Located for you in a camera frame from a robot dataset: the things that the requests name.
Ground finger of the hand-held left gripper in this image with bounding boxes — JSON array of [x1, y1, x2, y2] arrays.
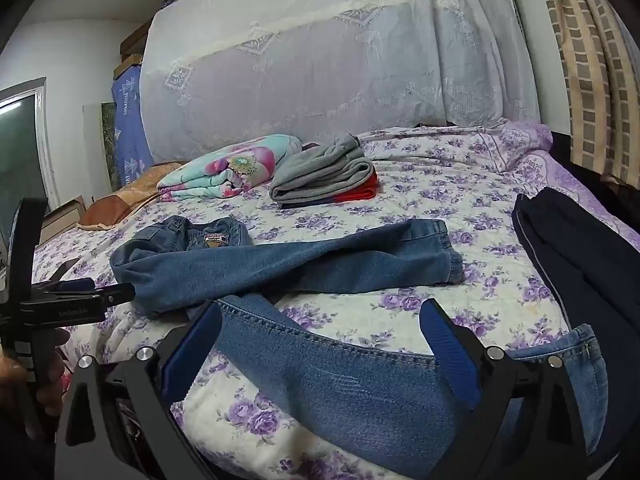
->
[[34, 255, 97, 295], [75, 282, 137, 309]]

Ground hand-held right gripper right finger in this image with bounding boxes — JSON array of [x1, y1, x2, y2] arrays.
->
[[419, 298, 588, 480]]

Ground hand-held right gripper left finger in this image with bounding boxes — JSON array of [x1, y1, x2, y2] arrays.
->
[[54, 300, 223, 480]]

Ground blue denim pants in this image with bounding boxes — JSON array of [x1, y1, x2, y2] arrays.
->
[[109, 215, 608, 480]]

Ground dark navy pants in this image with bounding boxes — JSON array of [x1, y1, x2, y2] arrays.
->
[[511, 187, 640, 463]]

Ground folded grey pants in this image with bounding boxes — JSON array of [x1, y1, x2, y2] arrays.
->
[[269, 132, 376, 209]]

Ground person's left hand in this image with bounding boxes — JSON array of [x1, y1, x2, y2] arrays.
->
[[0, 329, 70, 418]]

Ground orange brown pillow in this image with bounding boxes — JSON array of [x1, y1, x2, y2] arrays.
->
[[80, 160, 187, 232]]

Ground white-framed window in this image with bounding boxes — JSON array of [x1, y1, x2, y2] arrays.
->
[[0, 77, 49, 263]]

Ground green painting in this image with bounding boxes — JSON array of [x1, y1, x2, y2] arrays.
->
[[101, 102, 122, 192]]

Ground bed with purple floral sheet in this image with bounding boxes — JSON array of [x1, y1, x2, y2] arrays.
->
[[30, 120, 640, 480]]

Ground folded floral blanket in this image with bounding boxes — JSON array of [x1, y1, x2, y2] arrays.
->
[[156, 135, 303, 203]]

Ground blue printed bag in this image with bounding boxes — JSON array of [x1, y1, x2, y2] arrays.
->
[[111, 62, 155, 189]]

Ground folded red garment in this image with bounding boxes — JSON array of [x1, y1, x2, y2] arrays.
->
[[325, 169, 380, 204]]

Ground brown cardboard box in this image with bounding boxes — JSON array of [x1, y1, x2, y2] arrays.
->
[[119, 17, 154, 57]]

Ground beige checked curtain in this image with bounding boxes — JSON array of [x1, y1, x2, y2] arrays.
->
[[535, 0, 640, 186]]

